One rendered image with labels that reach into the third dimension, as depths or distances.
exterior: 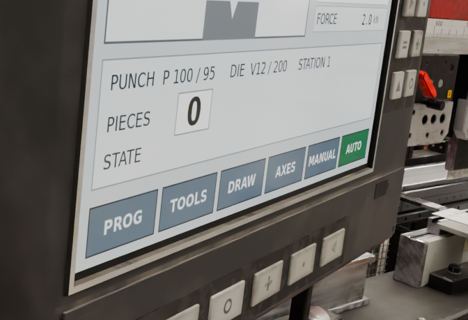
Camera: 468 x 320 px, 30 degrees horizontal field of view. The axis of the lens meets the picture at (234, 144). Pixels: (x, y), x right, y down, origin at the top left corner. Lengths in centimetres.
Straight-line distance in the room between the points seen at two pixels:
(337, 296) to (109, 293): 118
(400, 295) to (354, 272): 16
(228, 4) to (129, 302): 16
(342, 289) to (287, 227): 102
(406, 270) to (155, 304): 137
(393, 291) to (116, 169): 138
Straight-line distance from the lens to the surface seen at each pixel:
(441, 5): 159
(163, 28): 40
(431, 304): 171
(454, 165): 180
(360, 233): 69
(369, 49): 63
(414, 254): 177
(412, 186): 216
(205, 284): 48
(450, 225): 179
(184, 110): 42
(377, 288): 174
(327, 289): 154
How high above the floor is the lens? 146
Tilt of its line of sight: 12 degrees down
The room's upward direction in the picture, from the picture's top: 7 degrees clockwise
